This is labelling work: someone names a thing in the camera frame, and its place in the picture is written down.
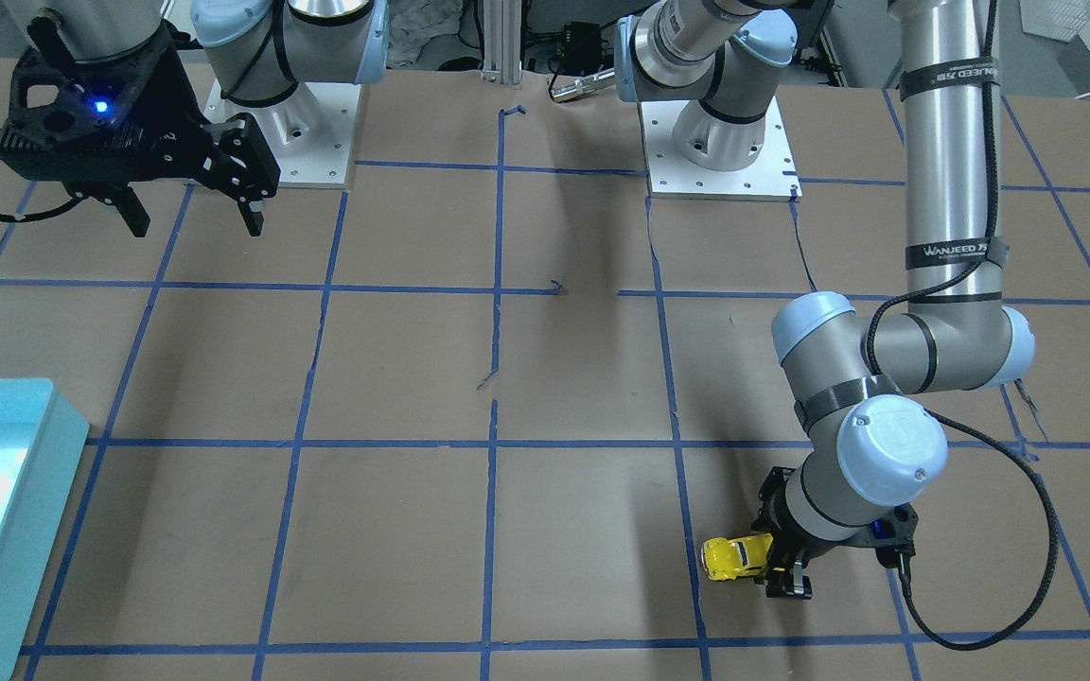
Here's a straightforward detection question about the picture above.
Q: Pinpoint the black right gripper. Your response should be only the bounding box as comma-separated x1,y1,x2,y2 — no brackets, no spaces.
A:
0,21,280,238

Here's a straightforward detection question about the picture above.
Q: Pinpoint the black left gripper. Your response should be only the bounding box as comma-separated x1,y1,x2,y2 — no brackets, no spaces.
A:
751,466,917,600

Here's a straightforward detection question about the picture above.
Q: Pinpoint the yellow beetle toy car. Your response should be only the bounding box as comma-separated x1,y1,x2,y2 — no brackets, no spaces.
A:
700,533,773,582

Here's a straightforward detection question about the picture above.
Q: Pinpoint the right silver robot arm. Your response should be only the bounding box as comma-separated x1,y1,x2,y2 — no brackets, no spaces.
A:
0,1,388,236

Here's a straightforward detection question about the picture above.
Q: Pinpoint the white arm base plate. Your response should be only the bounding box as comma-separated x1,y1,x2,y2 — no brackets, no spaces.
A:
640,98,803,200
203,81,364,189

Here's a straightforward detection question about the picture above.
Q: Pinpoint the aluminium frame post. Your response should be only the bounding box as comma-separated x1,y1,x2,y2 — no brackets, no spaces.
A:
481,0,523,89

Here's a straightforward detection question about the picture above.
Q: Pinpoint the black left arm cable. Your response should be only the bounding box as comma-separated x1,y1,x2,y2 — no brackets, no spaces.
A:
863,0,1059,652

